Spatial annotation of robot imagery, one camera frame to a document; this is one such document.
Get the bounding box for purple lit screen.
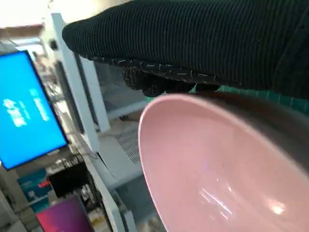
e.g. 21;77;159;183
35;194;94;232

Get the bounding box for teal cardboard box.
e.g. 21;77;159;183
16;168;54;213

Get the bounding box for green cutting mat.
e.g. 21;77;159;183
144;85;309;110

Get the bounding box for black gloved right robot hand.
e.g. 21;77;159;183
61;0;309;101

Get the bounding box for blue lit monitor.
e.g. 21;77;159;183
0;50;69;171

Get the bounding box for white cabinet with mesh front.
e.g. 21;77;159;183
50;12;155;153

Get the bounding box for white cabinet with perforated side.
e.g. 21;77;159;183
72;127;160;232

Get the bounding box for pink bowl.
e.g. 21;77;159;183
138;91;309;232

